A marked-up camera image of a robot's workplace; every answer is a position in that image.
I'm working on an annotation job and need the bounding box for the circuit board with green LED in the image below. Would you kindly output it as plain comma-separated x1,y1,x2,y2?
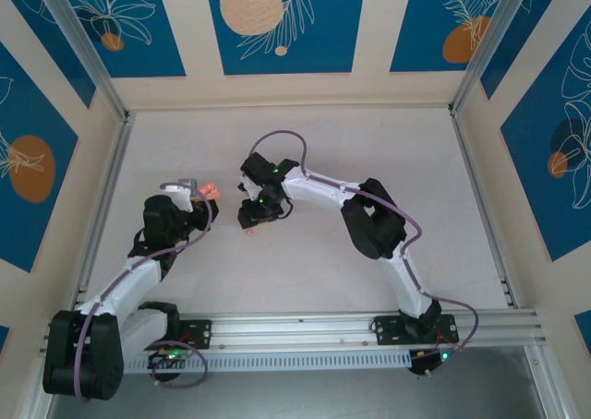
147,349,193,369
409,348,463,377

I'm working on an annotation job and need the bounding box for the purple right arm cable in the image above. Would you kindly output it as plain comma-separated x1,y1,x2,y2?
248,130,479,378

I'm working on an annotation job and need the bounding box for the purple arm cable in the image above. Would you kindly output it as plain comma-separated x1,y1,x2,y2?
248,130,479,378
73,181,221,400

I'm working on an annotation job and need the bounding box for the aluminium table side rail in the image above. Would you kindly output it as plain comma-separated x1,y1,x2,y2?
27,114,135,419
450,107,555,419

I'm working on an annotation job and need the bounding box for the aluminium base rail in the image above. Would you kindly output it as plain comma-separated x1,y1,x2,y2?
182,311,541,347

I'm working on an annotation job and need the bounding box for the slotted grey cable duct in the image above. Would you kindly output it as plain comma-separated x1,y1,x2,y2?
124,352,412,372

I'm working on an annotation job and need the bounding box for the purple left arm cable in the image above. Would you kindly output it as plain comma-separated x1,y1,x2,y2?
73,181,221,400

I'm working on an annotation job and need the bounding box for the aluminium frame post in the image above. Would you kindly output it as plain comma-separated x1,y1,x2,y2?
34,0,135,125
450,0,539,115

